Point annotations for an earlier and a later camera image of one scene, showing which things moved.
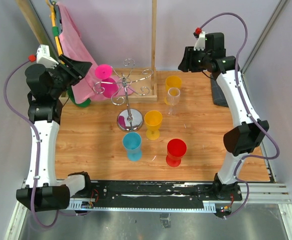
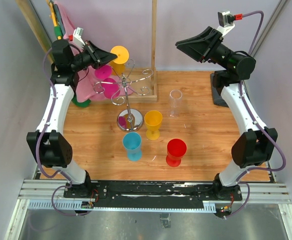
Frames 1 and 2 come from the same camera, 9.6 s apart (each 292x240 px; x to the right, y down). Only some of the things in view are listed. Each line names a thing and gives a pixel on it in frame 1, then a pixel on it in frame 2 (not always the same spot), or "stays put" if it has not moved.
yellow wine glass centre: (153, 120) stays put
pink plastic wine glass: (109, 86) stays put
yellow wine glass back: (172, 81) to (118, 65)
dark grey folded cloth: (219, 97) stays put
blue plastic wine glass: (132, 142) stays put
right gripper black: (187, 64) to (202, 47)
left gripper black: (76, 70) to (101, 56)
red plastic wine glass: (176, 148) stays put
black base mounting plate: (157, 193) stays put
